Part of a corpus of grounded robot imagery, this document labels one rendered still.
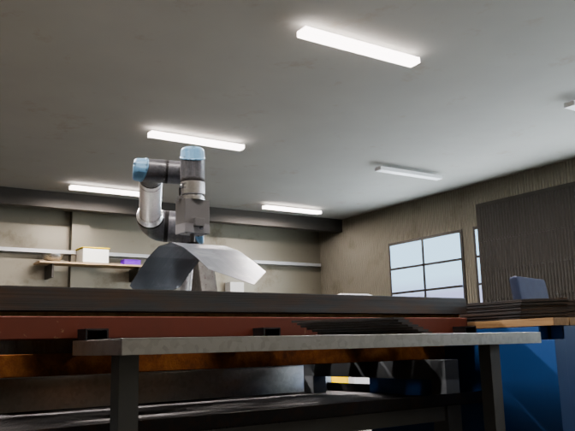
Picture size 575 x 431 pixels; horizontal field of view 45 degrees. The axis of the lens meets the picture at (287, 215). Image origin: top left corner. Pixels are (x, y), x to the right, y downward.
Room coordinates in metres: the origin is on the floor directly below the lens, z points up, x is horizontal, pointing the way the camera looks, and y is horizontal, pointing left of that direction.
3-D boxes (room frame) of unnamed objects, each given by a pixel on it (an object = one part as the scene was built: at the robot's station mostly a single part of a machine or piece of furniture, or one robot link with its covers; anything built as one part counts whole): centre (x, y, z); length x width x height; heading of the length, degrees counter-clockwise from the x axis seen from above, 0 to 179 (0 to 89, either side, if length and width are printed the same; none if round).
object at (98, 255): (11.54, 3.25, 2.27); 0.46 x 0.38 x 0.26; 124
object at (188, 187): (2.09, 0.29, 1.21); 0.08 x 0.08 x 0.05
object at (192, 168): (2.10, 0.29, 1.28); 0.09 x 0.08 x 0.11; 11
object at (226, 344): (1.70, -0.12, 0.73); 1.20 x 0.26 x 0.03; 126
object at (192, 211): (2.09, 0.28, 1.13); 0.10 x 0.09 x 0.16; 36
